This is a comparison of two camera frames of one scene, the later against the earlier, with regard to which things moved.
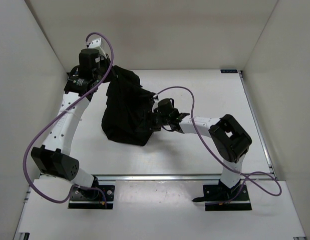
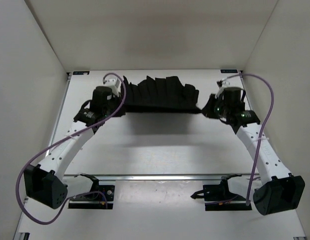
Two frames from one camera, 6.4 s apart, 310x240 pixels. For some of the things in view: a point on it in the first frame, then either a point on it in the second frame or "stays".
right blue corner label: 229,71 stays
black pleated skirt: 126,117 -> 167,95
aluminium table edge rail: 176,177 stays
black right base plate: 221,197 stays
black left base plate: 99,197 stays
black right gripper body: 159,120 -> 217,109
